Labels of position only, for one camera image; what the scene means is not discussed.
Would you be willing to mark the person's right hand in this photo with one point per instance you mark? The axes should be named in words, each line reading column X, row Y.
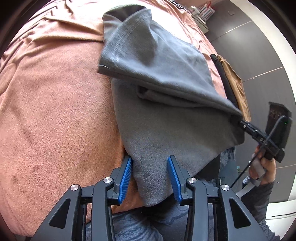
column 268, row 165

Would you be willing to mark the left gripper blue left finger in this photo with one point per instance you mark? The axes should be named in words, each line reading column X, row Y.
column 67, row 219

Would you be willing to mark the person's right forearm sleeve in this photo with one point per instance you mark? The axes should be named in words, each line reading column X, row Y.
column 256, row 202

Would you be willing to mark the white bedside table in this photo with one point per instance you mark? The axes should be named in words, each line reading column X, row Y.
column 198, row 18

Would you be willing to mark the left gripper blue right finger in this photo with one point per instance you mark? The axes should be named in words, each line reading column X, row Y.
column 232, row 220

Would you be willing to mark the striped gift bag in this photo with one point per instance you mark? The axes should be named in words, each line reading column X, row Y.
column 206, row 11

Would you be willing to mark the grey t-shirt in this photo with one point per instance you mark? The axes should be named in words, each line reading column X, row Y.
column 164, row 99

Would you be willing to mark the folded black garment under brown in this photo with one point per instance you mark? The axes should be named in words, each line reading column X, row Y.
column 228, row 90

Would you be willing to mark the orange-brown bed blanket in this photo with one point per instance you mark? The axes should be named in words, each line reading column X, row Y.
column 58, row 125

